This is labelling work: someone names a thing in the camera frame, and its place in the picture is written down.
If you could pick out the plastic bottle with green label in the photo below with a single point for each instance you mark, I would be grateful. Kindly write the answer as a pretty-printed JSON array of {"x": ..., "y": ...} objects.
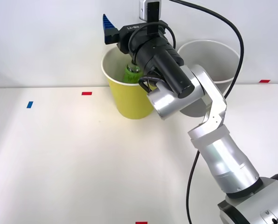
[{"x": 130, "y": 75}]

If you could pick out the grey plastic waste bin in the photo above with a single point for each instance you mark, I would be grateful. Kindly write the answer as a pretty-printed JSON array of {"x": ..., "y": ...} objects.
[{"x": 211, "y": 60}]

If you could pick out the yellow-green plastic waste bin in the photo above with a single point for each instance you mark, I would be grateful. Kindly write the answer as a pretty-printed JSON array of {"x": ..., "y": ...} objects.
[{"x": 127, "y": 100}]

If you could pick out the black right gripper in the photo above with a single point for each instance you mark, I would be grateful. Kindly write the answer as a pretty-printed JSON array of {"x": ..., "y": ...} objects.
[{"x": 129, "y": 35}]

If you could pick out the silver and black right arm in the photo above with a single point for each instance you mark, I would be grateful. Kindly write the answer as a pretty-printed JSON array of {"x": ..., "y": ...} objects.
[{"x": 213, "y": 151}]

